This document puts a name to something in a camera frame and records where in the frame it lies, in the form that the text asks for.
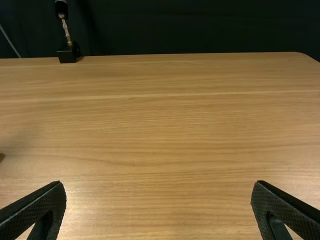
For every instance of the black clamp stand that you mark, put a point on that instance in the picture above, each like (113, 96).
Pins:
(67, 56)

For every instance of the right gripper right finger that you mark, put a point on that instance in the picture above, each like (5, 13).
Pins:
(290, 207)

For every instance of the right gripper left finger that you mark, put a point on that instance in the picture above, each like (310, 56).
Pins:
(22, 215)

